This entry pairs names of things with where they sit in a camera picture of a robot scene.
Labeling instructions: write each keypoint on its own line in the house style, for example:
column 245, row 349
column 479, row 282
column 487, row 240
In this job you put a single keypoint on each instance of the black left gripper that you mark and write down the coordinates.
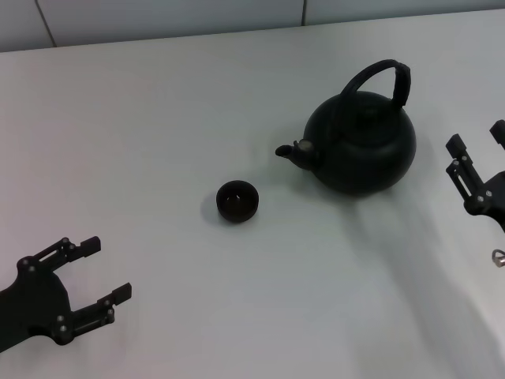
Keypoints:
column 35, row 304

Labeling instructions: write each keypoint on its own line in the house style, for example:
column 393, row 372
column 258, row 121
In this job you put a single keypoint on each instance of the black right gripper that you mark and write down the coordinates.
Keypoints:
column 495, row 197

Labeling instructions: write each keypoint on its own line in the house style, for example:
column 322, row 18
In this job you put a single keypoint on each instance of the black round teapot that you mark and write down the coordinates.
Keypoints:
column 367, row 158

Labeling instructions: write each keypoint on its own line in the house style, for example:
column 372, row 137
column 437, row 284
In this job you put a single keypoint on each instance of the small black teacup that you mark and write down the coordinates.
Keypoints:
column 238, row 201

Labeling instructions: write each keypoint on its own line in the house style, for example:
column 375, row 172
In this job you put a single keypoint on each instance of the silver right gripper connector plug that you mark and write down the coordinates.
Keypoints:
column 499, row 258

